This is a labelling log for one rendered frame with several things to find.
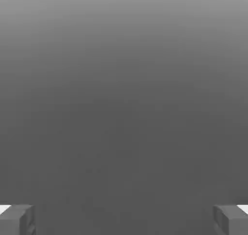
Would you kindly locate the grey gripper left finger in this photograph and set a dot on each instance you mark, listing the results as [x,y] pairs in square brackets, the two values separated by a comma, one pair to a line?
[13,221]

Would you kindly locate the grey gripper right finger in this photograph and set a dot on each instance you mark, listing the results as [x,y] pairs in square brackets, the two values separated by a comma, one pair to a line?
[233,222]

